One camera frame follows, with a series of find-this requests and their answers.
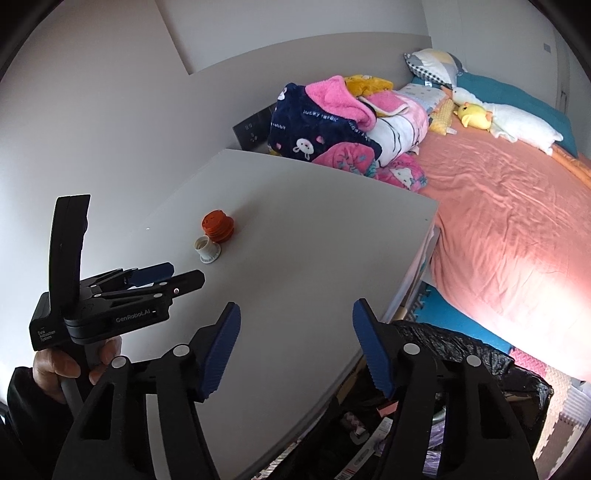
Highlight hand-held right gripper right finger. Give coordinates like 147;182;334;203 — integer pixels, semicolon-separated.
352;298;540;480

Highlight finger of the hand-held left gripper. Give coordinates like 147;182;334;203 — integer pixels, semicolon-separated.
90;261;175;290
93;270;206;308

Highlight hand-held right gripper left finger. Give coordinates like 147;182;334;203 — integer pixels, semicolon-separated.
52;301;242;480

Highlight white plastic cap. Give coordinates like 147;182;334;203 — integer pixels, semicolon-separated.
193;235;222;264

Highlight orange plastic cap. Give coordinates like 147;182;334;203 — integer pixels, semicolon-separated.
202;210;235;243

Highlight black trash bin bag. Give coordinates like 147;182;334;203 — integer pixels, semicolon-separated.
259;318;555;480

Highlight purple wrapper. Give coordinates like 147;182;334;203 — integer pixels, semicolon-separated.
427;422;446;467

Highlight person's left hand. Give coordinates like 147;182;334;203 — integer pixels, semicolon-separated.
32;335;123;404

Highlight coloured foam puzzle mats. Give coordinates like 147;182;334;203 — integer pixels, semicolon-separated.
411;284;587;480

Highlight white bedside cabinet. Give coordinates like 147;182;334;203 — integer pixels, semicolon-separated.
124;148;441;480

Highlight pink cat print blanket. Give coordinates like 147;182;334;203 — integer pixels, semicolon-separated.
311;142;428;192

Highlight bed with salmon sheet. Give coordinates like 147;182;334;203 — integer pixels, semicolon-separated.
406;134;591;384

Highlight navy fleece robe pink lining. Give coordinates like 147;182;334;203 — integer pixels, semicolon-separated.
268;82;384;167

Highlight white blanket with lines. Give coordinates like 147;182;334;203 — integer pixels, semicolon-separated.
367;115;421;169

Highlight grey ribbed mat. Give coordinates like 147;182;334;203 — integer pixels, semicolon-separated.
558;381;589;428

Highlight small yellow pillow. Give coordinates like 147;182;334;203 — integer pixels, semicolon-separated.
429;98;455;136

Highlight light pink blanket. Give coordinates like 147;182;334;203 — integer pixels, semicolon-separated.
360;90;430;139

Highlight yellow duck plush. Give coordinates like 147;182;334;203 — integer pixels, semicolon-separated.
452;102;494;131

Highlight white dotted pillow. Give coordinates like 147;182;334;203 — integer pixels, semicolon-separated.
397;83;451;114

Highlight yellow fleece garment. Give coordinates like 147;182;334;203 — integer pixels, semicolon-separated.
345;75;394;99

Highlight white goose plush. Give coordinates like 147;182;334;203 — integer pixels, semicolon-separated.
445;85;591;178

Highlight grey yellow patterned pillow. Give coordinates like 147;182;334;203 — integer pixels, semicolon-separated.
404;48;468;86

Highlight teal pillow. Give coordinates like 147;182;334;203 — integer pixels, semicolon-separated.
455;73;580;158

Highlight white wardrobe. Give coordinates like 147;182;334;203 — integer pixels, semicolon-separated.
422;0;583;121

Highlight dark wall socket panel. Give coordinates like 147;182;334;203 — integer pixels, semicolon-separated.
232;104;278;153

